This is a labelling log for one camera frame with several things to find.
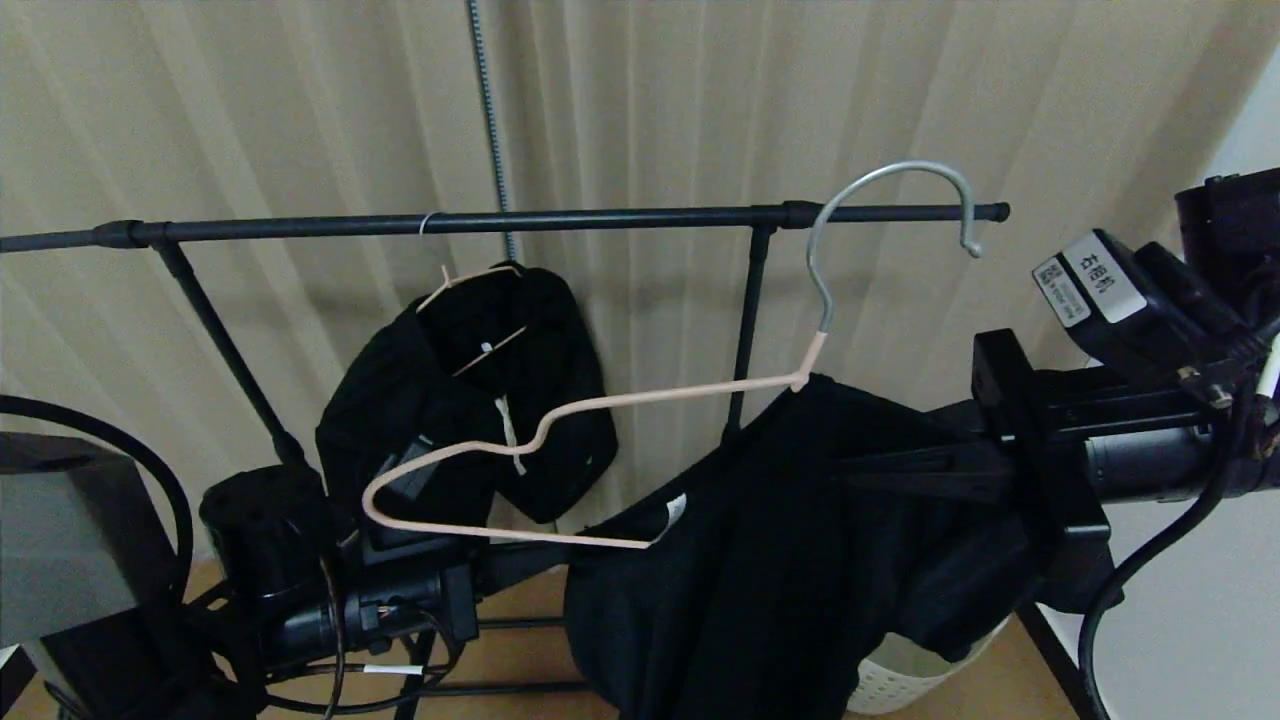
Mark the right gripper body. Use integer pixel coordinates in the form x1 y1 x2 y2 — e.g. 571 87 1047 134
972 328 1280 613

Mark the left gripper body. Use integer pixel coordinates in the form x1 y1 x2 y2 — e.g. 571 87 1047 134
262 562 483 671

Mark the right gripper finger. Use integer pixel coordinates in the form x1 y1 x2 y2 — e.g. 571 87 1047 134
833 438 1013 503

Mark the black garment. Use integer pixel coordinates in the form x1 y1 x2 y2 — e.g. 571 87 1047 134
563 372 1051 720
315 265 619 526

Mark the pink clothes hanger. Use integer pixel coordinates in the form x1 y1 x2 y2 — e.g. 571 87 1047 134
414 212 531 379
362 160 986 551

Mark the white laundry basket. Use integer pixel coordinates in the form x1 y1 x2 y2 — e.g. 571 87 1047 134
848 615 1011 716

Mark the black clothes rack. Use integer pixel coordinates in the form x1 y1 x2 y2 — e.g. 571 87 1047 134
0 200 1011 720

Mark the beige curtain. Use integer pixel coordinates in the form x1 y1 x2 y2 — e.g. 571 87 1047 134
0 0 1280 561

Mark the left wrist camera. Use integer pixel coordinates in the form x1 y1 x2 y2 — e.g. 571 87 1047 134
360 435 476 566

